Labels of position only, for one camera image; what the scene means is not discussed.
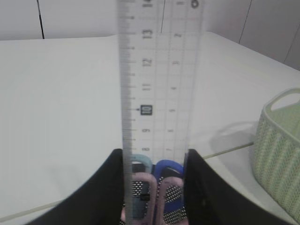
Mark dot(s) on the clear plastic ruler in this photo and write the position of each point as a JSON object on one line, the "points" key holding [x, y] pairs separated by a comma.
{"points": [[158, 57]]}

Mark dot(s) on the pink small scissors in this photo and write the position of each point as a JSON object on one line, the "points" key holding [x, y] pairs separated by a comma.
{"points": [[157, 203]]}

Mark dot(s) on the blue capped scissors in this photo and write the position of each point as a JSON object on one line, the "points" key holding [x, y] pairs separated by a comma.
{"points": [[168, 166]]}

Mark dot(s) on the black mesh pen holder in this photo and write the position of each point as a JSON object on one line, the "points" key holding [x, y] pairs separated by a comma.
{"points": [[173, 199]]}

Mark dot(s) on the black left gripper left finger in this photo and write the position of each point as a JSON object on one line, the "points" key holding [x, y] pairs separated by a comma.
{"points": [[97, 202]]}

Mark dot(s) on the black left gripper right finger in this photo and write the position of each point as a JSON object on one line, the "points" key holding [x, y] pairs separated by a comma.
{"points": [[222, 190]]}

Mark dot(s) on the green plastic woven basket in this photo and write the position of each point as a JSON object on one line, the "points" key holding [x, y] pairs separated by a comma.
{"points": [[276, 156]]}

